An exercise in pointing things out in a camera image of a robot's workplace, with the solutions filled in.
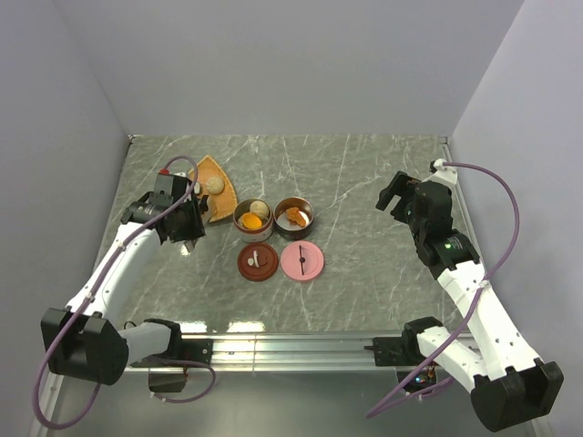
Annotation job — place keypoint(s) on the woven bamboo tray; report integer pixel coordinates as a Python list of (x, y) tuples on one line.
[(224, 203)]

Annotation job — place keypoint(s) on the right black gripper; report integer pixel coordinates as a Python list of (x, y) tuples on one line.
[(397, 187)]

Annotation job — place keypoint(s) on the fried chicken piece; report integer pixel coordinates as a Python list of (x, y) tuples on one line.
[(295, 216)]

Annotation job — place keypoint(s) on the aluminium rail frame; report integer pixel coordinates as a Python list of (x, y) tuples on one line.
[(306, 384)]

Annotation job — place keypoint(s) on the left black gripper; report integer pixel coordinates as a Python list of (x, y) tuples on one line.
[(195, 228)]

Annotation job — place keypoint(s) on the white steel lunch tin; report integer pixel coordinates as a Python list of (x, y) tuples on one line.
[(252, 236)]

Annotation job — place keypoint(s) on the dark steel lunch tin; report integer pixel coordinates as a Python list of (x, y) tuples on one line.
[(284, 227)]

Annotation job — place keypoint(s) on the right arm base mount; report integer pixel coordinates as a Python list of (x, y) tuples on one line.
[(401, 353)]

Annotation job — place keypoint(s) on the pink round lid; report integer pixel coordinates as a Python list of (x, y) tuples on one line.
[(302, 261)]

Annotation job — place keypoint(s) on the white dumpling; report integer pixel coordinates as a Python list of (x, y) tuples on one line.
[(215, 185)]

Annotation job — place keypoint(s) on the orange egg tart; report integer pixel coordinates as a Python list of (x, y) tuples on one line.
[(250, 221)]

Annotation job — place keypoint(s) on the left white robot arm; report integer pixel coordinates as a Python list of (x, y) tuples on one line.
[(82, 340)]

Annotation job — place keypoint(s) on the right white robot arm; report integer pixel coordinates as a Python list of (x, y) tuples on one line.
[(506, 378)]

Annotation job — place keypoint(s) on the brown round lid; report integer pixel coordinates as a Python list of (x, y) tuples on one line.
[(257, 262)]

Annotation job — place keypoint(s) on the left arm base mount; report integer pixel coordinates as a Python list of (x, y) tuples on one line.
[(183, 375)]

